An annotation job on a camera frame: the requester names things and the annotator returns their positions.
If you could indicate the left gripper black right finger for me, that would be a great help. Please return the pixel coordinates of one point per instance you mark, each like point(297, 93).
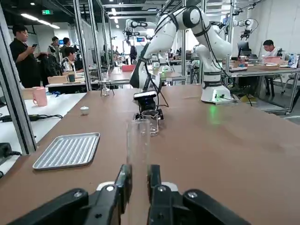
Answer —
point(164, 206)

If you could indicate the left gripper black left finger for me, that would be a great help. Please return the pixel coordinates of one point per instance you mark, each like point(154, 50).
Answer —
point(105, 204)

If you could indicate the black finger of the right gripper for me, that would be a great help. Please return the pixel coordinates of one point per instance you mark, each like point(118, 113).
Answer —
point(160, 114)
point(137, 116)

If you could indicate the large glass beaker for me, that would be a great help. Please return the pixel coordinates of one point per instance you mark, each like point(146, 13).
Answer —
point(151, 126)

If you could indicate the glass test tube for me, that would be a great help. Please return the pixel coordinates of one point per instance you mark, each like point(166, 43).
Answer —
point(138, 145)

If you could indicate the red box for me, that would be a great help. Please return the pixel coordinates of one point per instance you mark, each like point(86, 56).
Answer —
point(129, 68)

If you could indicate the round glass flask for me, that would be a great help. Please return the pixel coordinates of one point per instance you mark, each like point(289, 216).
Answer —
point(105, 91)

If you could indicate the ribbed metal tray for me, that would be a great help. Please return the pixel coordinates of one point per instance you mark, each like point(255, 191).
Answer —
point(65, 150)

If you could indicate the dark green cup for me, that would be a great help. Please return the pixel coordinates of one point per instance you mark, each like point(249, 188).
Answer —
point(71, 78)

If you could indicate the person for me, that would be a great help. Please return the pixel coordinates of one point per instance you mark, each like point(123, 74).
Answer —
point(69, 61)
point(54, 50)
point(66, 44)
point(269, 50)
point(23, 61)

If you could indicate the light wooden box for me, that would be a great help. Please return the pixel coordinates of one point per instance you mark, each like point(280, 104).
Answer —
point(57, 79)

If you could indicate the pink plastic mug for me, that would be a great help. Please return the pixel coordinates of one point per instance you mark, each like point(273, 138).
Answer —
point(39, 96)

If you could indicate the black power adapter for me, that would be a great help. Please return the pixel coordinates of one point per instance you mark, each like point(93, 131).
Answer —
point(6, 118)
point(33, 117)

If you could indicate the background black monitor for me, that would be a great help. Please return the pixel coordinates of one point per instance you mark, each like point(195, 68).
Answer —
point(243, 48)

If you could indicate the pink plastic basket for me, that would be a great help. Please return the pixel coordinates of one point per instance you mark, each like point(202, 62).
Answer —
point(272, 60)

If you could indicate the green exit sign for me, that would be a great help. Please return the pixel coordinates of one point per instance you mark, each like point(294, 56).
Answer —
point(47, 12)

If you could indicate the aluminium frame post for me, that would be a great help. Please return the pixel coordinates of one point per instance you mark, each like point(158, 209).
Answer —
point(82, 47)
point(16, 93)

